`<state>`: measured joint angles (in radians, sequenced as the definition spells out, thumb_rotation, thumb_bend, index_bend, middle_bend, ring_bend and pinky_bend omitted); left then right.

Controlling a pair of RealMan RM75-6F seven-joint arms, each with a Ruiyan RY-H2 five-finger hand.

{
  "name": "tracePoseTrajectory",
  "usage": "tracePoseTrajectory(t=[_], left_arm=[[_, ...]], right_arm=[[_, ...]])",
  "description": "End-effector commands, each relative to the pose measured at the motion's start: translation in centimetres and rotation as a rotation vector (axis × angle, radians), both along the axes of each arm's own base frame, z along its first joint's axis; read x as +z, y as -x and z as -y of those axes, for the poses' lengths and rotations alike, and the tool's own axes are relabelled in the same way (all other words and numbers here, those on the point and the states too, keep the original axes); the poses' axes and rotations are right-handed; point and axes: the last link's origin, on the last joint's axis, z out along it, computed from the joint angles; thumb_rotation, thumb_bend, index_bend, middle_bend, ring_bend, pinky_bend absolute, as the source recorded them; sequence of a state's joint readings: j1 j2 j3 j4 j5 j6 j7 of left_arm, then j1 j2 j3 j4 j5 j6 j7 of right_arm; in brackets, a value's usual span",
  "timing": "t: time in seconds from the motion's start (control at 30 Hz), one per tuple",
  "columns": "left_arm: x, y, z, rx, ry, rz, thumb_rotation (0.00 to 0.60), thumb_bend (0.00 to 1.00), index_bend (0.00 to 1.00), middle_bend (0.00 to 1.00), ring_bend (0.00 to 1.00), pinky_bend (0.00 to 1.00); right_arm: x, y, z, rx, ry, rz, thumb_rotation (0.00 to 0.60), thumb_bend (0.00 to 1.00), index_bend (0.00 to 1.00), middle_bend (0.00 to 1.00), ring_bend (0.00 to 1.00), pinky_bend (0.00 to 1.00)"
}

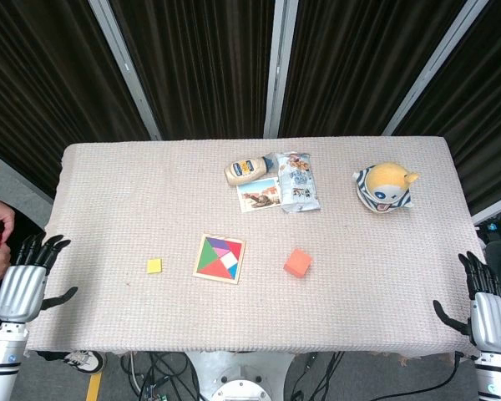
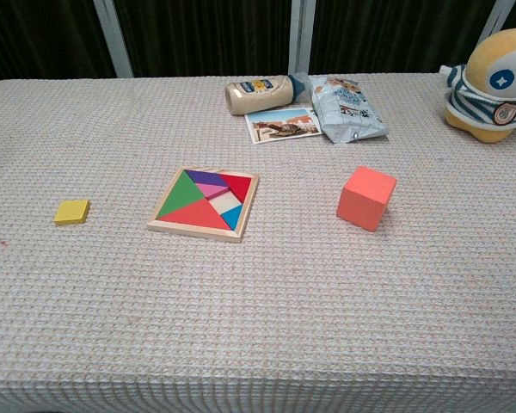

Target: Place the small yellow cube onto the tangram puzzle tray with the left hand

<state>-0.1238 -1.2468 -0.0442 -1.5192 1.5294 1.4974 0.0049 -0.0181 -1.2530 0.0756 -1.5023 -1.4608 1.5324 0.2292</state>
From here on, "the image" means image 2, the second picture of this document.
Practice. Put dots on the yellow square wooden piece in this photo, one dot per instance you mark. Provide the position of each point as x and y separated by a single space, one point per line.
71 212

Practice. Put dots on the blue triangle tangram piece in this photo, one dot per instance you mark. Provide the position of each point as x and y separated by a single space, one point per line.
233 215

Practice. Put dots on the pink triangle tangram piece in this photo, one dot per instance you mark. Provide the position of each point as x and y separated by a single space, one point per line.
210 190

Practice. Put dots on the large coral triangle tangram piece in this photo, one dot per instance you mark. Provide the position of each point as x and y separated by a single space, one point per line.
200 215

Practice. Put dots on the purple parallelogram tangram piece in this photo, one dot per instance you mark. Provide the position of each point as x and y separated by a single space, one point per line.
206 177

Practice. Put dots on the wooden tangram tray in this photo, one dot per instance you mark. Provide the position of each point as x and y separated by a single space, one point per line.
198 236

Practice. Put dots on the green triangle tangram piece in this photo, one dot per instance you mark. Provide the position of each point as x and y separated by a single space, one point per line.
181 195

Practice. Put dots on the photo postcard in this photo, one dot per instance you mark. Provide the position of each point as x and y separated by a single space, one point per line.
284 127

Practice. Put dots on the beige woven tablecloth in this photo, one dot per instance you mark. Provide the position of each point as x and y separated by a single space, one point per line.
258 310

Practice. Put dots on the coral orange cube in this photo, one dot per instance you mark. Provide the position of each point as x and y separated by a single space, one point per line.
363 202

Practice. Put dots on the mayonnaise bottle with blue cap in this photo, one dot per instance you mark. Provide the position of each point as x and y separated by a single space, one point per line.
258 94

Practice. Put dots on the light blue snack bag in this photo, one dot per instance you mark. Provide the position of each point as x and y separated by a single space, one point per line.
344 112

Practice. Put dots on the dark green curtain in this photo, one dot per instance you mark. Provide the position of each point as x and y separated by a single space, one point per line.
198 34

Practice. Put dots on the yellow plush toy striped shirt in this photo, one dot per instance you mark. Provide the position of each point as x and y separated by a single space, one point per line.
490 86

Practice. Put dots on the white frame post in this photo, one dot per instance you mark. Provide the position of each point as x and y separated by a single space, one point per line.
496 21
114 38
301 34

